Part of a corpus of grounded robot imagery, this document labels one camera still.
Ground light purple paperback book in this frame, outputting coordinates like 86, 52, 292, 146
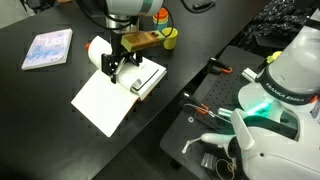
20, 28, 74, 71

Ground yellow plastic cup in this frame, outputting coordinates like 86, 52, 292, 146
161, 27, 179, 51

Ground black clamp with orange tips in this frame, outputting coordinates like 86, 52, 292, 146
207, 57, 234, 76
181, 91, 211, 117

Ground small white block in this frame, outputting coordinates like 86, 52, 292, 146
241, 67, 258, 83

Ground black remote control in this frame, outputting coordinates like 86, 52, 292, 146
192, 0, 216, 10

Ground yellow green plastic knob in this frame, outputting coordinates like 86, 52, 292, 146
265, 50, 283, 64

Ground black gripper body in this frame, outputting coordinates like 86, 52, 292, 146
111, 30, 132, 61

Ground orange and white book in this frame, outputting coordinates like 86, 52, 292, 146
70, 56, 168, 138

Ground white paper roll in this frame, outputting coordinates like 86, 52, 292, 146
84, 35, 113, 70

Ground stack of colourful cups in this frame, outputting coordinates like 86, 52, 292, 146
152, 7, 170, 32

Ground black and white speckled cloth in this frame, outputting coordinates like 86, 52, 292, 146
233, 0, 320, 51

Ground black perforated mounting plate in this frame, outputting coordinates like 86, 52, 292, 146
159, 44, 268, 180

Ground small clear plastic bag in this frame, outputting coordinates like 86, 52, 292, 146
200, 152, 218, 169

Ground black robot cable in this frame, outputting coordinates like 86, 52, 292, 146
75, 0, 116, 31

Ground small silver metal cylinder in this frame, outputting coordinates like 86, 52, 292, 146
217, 107, 234, 118

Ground white handle tool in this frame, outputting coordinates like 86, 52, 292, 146
181, 132, 236, 154

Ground thin beige cord loop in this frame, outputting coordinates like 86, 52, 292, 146
214, 158, 238, 174

